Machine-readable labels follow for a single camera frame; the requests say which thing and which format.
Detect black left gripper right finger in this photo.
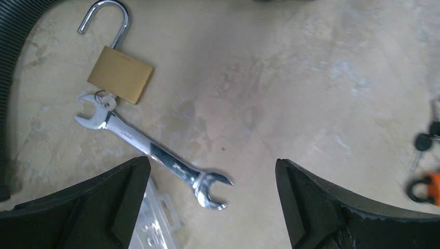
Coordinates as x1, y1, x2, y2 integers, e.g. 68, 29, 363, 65
275, 159, 439, 248

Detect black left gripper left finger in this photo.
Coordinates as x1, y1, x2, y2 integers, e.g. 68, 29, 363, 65
1, 156, 151, 248

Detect small silver brass-padlock key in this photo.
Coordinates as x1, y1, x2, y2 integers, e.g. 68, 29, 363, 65
94, 90, 117, 111

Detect orange black padlock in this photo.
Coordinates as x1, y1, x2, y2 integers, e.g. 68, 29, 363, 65
405, 172, 439, 206

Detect black-headed keys of orange padlock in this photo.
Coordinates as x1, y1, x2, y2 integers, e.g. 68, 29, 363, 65
409, 97, 439, 171

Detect brass padlock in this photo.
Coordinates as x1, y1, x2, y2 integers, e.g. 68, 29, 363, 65
77, 0, 154, 104

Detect clear plastic compartment box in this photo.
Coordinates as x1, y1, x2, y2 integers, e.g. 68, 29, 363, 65
129, 178, 182, 248

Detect silver open-end wrench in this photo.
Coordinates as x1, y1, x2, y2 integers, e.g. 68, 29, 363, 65
74, 94, 233, 210

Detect black corrugated hose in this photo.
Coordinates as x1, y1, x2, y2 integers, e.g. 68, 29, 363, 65
0, 0, 63, 202

